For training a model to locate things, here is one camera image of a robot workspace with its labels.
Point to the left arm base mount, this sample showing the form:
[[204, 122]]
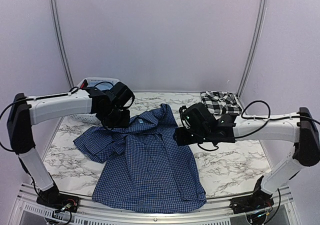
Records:
[[61, 201]]

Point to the blue checked shirt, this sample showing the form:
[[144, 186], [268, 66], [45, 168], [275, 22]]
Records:
[[144, 169]]

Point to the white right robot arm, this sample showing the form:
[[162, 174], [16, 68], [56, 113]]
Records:
[[297, 127]]

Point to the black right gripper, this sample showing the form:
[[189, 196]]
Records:
[[181, 139]]

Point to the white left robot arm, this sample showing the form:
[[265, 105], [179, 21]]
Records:
[[110, 106]]

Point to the aluminium front rail frame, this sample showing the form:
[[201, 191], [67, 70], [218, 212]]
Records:
[[217, 211]]

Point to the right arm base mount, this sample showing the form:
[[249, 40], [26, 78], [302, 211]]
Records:
[[249, 203]]

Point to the black white plaid shirt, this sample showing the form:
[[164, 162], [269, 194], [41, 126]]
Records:
[[221, 102]]

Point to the left aluminium wall post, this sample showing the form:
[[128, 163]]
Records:
[[60, 42]]

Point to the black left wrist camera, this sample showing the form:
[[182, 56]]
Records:
[[120, 96]]

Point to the red black folded garment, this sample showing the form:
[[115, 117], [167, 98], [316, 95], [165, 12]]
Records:
[[84, 84]]

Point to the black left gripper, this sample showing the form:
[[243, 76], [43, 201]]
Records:
[[125, 122]]

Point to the aluminium wall post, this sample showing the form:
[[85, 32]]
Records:
[[60, 42], [259, 23]]

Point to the right aluminium wall post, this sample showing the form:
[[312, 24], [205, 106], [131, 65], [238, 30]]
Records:
[[259, 23]]

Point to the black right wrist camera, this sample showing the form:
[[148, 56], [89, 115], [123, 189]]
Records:
[[197, 118]]

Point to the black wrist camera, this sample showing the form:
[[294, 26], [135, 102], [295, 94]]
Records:
[[120, 96], [197, 118]]

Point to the white plastic basket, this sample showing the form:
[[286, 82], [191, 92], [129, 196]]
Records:
[[102, 83]]

